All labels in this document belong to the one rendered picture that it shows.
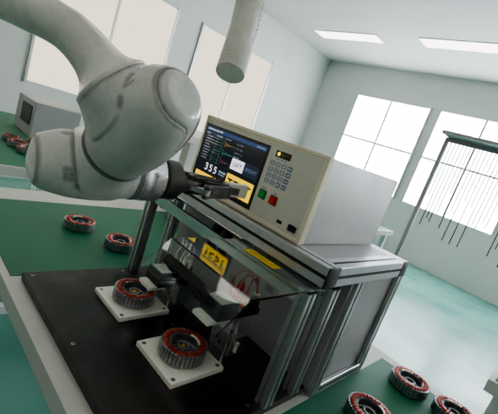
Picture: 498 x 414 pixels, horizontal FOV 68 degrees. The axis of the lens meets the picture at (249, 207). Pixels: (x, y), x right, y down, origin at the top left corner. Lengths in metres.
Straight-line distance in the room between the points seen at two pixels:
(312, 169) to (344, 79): 7.77
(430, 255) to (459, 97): 2.78
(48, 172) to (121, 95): 0.17
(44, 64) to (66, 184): 4.90
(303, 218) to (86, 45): 0.53
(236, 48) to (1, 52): 3.67
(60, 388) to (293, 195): 0.61
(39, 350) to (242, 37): 1.77
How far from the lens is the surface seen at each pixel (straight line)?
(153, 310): 1.06
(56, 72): 5.51
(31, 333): 0.98
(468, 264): 7.11
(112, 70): 0.49
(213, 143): 1.05
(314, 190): 0.81
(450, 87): 7.63
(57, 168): 0.58
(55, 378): 0.88
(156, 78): 0.46
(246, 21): 2.25
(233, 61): 2.08
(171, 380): 0.86
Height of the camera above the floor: 1.32
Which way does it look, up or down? 11 degrees down
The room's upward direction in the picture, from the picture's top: 19 degrees clockwise
